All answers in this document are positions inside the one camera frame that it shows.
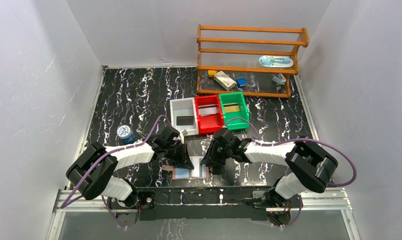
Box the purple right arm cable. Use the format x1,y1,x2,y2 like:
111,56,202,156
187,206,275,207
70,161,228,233
222,117,358,229

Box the green plastic bin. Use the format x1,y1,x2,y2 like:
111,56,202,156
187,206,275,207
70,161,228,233
218,92,250,131

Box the small blue block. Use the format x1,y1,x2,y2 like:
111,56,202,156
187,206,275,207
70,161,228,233
236,77,246,88

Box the teal packaged tool on shelf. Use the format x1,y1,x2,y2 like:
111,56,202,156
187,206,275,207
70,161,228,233
259,55,294,68

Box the small yellow block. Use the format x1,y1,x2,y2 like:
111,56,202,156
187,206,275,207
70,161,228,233
207,70,217,78

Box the white cardboard box on shelf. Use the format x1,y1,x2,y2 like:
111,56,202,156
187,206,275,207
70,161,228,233
213,71,237,91

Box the black card in white bin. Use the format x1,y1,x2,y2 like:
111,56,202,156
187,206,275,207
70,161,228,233
176,115,195,126

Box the black metal base frame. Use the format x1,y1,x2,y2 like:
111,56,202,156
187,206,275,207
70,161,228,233
107,186,303,227

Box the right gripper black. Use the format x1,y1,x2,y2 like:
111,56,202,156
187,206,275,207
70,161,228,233
200,138,232,168

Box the blue patterned can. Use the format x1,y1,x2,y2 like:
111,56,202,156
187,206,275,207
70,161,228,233
116,125,135,145

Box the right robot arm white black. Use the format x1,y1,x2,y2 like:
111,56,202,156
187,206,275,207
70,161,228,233
201,127,338,207

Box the white plastic bin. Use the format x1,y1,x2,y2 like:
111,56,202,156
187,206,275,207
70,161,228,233
170,97,199,136

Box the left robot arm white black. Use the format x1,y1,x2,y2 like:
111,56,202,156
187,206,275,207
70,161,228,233
66,126,194,208

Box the brown leather card holder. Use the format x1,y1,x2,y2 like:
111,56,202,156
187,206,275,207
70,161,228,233
162,156,210,180

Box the light blue tape dispenser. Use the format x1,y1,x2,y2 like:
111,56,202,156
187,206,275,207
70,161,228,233
272,73,287,85

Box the white striped credit card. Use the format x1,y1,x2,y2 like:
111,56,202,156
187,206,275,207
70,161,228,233
191,156,206,178

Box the gold card in green bin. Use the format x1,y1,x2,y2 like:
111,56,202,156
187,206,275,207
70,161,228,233
223,102,240,113

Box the grey numbered credit card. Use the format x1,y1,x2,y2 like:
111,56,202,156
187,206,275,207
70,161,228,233
198,104,219,117

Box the red plastic bin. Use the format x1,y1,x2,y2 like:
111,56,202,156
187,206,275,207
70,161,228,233
195,94,224,135

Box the wooden orange shelf rack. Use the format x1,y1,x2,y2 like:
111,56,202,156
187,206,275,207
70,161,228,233
196,24,310,99

